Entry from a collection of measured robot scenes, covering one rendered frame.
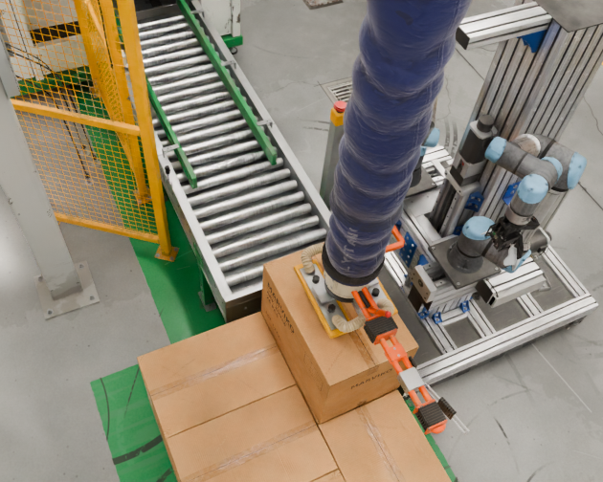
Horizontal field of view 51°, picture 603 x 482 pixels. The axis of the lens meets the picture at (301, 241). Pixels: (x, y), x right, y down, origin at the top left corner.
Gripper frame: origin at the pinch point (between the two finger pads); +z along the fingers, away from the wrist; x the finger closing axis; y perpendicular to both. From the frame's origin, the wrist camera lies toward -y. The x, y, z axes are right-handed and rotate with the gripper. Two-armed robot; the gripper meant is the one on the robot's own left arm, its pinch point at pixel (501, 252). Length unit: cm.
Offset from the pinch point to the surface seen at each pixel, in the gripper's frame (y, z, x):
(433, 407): 35, 32, 29
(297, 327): 56, 58, -28
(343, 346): 43, 58, -13
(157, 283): 91, 152, -128
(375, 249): 35.4, 4.3, -19.2
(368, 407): 32, 98, 2
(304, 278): 48, 44, -40
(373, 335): 40, 31, -2
